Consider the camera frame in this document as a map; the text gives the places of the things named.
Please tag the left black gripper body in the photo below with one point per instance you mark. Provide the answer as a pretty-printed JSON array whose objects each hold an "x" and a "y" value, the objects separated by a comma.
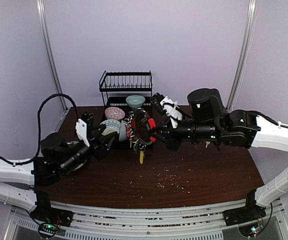
[{"x": 98, "y": 150}]

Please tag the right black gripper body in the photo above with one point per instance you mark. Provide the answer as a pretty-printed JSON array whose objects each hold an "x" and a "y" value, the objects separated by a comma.
[{"x": 167, "y": 134}]

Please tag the bunch of metal keys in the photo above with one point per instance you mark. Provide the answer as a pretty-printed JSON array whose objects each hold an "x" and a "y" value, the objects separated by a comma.
[{"x": 134, "y": 142}]

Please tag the large keyring with red grip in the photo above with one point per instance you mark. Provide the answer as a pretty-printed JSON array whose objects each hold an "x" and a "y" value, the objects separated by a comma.
[{"x": 140, "y": 126}]

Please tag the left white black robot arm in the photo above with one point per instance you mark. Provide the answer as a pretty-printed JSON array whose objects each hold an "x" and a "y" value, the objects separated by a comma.
[{"x": 18, "y": 178}]

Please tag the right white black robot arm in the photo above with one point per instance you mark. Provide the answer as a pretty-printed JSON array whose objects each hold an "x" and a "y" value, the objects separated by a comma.
[{"x": 210, "y": 122}]

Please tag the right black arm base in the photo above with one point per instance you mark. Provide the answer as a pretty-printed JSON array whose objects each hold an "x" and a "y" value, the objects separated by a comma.
[{"x": 247, "y": 213}]

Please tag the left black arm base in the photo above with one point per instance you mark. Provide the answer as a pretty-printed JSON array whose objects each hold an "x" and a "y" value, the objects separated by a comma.
[{"x": 51, "y": 212}]

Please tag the blue yellow patterned bowl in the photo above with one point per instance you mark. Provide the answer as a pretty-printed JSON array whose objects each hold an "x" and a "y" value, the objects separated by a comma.
[{"x": 111, "y": 126}]

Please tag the pale blue tilted bowl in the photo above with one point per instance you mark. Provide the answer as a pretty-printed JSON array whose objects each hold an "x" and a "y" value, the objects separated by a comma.
[{"x": 123, "y": 132}]

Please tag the pale blue plate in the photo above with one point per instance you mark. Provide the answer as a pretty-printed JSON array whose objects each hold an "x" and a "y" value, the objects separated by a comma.
[{"x": 72, "y": 144}]

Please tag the pink patterned bowl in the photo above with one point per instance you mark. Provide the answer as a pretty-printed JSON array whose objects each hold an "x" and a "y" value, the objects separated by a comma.
[{"x": 114, "y": 113}]

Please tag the light green ceramic bowl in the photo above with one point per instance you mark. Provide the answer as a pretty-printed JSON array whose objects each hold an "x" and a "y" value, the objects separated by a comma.
[{"x": 135, "y": 101}]

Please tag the scattered crumbs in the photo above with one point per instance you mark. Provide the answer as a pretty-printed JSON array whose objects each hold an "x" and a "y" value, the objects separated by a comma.
[{"x": 169, "y": 179}]

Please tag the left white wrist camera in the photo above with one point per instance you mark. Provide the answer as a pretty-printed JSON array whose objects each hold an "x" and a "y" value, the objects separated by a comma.
[{"x": 84, "y": 127}]

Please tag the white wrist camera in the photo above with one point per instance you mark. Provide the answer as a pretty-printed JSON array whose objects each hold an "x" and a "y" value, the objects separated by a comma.
[
  {"x": 84, "y": 127},
  {"x": 165, "y": 106}
]

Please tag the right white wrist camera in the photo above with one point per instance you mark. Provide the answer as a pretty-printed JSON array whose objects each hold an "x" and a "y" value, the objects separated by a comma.
[{"x": 165, "y": 106}]

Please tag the black wire dish rack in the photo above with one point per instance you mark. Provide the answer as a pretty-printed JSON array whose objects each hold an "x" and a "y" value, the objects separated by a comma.
[{"x": 115, "y": 87}]

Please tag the grey slotted front rail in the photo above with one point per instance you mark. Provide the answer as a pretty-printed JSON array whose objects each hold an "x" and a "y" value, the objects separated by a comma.
[{"x": 205, "y": 222}]

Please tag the right aluminium frame post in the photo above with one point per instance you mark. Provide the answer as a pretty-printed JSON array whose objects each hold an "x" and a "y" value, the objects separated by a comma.
[{"x": 245, "y": 47}]

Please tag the aluminium frame post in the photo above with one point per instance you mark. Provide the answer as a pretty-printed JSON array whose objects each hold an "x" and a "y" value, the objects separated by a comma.
[
  {"x": 47, "y": 42},
  {"x": 245, "y": 47}
]

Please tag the left aluminium frame post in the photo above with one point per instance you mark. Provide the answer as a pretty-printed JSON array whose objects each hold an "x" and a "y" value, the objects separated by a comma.
[{"x": 47, "y": 42}]

